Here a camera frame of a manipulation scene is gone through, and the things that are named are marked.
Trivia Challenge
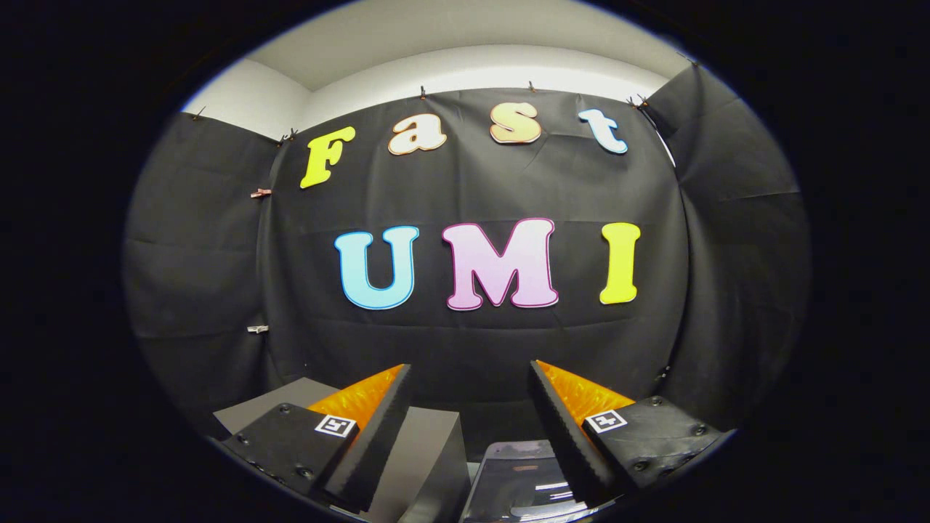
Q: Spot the grey cabinet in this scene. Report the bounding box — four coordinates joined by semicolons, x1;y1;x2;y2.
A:
213;376;473;523

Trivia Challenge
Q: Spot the black backdrop cloth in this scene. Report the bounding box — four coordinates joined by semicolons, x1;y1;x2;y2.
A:
122;62;811;438

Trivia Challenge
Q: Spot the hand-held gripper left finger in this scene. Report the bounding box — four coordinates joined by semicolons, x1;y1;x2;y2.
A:
222;363;413;513

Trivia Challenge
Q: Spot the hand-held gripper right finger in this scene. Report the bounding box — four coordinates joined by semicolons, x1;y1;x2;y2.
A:
529;360;727;508

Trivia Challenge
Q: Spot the grey washing machine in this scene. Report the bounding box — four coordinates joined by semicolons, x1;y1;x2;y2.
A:
459;439;593;523

